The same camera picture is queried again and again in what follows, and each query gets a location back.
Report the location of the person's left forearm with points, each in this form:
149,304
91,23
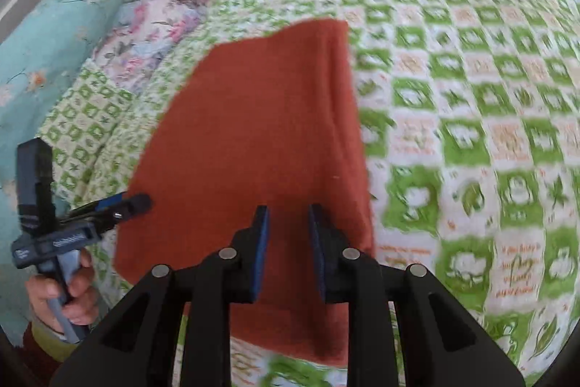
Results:
43,346

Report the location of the green checked blanket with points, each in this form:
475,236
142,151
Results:
453,97

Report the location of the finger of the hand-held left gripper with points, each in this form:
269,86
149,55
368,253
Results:
106,204
136,205

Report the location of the pastel floral pillow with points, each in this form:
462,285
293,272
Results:
145,29

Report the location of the teal floral pillow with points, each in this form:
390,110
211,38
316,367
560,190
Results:
54,47

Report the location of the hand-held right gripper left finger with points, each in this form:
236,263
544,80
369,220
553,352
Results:
260,253

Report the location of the orange knit sweater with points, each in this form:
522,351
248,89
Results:
253,133

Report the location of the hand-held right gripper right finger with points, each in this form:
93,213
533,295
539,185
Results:
316,251

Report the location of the person's left hand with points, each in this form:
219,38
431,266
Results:
81,296

